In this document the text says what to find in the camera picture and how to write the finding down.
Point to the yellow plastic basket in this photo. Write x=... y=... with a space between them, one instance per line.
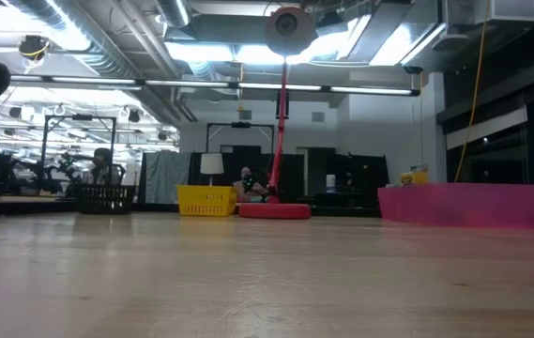
x=206 y=202

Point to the black plastic basket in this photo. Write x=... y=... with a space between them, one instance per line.
x=104 y=199

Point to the person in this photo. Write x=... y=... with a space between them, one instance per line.
x=247 y=188
x=102 y=171

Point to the black office partition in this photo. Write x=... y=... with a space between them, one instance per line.
x=294 y=173

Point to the white table lamp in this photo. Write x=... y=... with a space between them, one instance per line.
x=212 y=163

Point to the white canister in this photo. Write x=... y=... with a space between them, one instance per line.
x=331 y=183

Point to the black cabinet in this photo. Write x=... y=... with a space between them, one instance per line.
x=365 y=178

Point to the grey cloth cover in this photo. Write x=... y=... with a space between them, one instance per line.
x=163 y=176

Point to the long light bar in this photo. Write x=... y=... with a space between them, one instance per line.
x=370 y=89

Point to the pink plastic tray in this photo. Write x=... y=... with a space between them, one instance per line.
x=463 y=206

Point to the white ceiling vent box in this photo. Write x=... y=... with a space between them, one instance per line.
x=510 y=9

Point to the red camera stand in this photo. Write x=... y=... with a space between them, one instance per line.
x=276 y=211

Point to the black stand frame with camera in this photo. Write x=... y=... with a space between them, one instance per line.
x=240 y=125

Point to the small silver ventilation duct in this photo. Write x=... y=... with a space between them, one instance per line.
x=175 y=11

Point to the large silver ventilation duct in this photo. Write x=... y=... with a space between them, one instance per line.
x=102 y=61

